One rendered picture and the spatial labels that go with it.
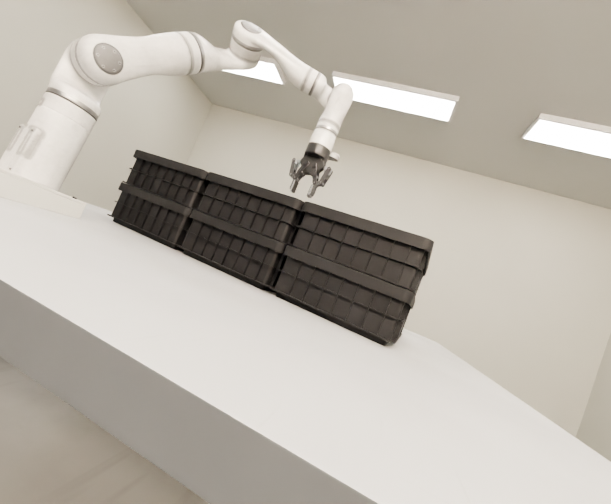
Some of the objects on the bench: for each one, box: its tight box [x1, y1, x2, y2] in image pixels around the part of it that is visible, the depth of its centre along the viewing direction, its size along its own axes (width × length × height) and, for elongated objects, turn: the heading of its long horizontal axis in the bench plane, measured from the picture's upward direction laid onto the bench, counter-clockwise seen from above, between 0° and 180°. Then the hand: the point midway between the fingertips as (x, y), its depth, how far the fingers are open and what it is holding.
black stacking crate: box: [270, 245, 415, 346], centre depth 83 cm, size 40×30×12 cm
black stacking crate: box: [177, 209, 287, 292], centre depth 94 cm, size 40×30×12 cm
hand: (302, 190), depth 95 cm, fingers open, 5 cm apart
